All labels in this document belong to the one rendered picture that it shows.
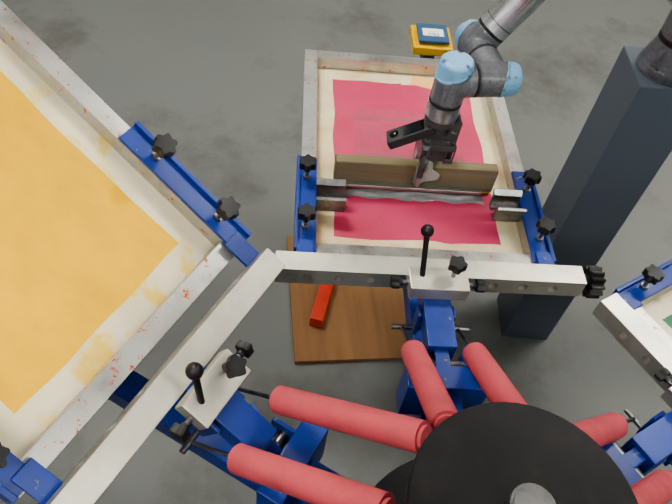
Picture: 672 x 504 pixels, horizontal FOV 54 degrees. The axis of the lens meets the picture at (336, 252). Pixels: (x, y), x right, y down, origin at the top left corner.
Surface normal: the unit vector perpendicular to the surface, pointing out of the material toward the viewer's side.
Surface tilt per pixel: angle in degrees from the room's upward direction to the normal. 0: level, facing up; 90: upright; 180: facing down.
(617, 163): 90
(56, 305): 32
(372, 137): 0
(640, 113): 90
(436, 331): 0
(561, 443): 0
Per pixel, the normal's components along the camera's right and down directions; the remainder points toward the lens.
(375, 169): 0.01, 0.78
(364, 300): 0.09, -0.62
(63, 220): 0.54, -0.29
